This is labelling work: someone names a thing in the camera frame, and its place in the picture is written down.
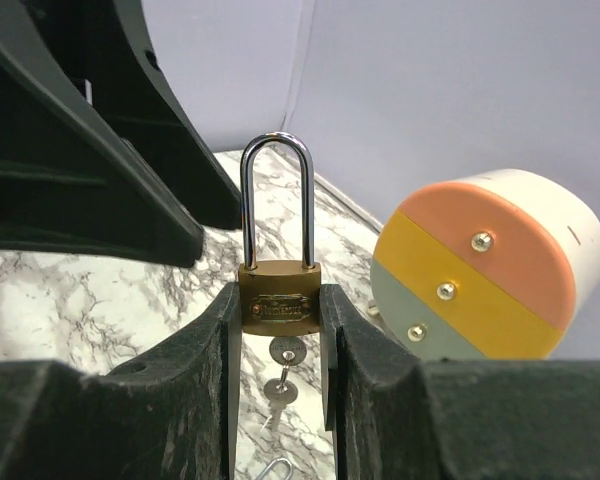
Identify small silver keys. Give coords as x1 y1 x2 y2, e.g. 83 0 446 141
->
263 337 307 432

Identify brass long-shackle padlock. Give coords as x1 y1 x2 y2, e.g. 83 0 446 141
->
238 132 321 337
254 457 295 480

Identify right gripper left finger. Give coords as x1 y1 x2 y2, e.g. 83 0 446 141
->
0 283 241 479

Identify round three-drawer storage box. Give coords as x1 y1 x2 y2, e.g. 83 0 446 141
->
370 169 600 360

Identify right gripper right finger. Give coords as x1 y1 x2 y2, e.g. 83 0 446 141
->
320 284 600 479

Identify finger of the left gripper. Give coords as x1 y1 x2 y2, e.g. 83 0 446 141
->
34 0 241 230
0 1 204 267

